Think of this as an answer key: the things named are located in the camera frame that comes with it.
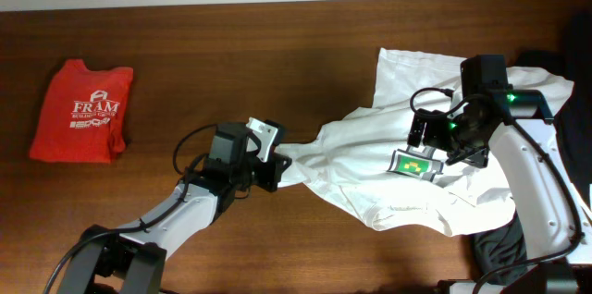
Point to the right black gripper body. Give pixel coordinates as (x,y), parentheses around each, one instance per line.
(441,130)

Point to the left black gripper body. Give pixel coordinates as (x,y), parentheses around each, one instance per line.
(263,173)

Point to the white t-shirt with robot print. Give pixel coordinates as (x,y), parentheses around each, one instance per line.
(363,164)

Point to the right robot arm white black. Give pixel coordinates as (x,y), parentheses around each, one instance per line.
(493,118)

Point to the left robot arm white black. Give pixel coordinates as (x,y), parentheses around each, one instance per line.
(242,156)

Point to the dark grey garment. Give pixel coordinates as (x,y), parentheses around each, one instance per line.
(498,247)

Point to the black t-shirt with white letters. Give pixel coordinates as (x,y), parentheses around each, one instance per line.
(570,63)

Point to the folded red FRAM t-shirt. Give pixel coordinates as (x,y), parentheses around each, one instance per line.
(82,115)

